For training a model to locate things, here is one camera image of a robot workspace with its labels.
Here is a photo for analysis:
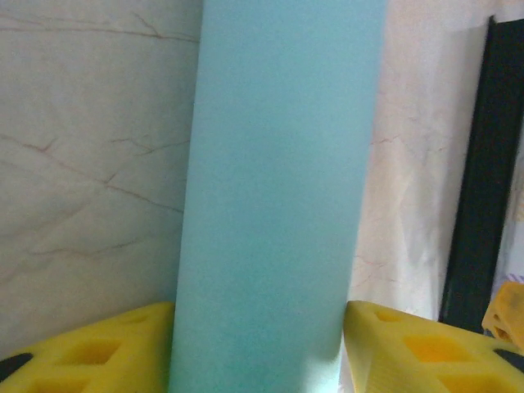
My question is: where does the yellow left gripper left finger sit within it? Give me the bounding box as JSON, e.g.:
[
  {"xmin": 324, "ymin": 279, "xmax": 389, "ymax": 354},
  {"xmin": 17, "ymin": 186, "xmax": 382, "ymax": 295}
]
[{"xmin": 0, "ymin": 301, "xmax": 177, "ymax": 393}]

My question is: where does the black white chessboard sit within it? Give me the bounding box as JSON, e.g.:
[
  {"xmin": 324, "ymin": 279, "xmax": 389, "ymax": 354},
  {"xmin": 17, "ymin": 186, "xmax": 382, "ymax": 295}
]
[{"xmin": 438, "ymin": 15, "xmax": 524, "ymax": 335}]

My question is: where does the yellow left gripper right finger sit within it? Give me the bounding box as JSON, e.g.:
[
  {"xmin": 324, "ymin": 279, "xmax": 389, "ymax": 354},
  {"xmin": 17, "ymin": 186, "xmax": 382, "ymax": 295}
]
[{"xmin": 341, "ymin": 300, "xmax": 524, "ymax": 393}]

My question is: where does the light blue paper sheet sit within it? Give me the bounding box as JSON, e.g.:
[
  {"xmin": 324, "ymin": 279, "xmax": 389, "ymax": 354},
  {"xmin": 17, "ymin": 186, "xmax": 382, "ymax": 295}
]
[{"xmin": 166, "ymin": 0, "xmax": 390, "ymax": 393}]

